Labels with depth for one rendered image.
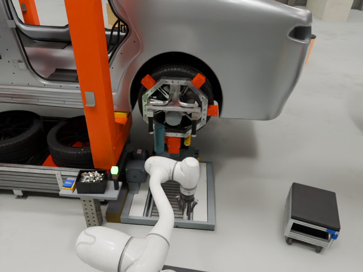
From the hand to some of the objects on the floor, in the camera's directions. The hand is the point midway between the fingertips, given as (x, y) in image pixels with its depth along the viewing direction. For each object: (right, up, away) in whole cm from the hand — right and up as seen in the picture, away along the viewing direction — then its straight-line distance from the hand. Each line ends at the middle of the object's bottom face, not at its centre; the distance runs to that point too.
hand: (185, 214), depth 165 cm
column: (-76, -30, +73) cm, 109 cm away
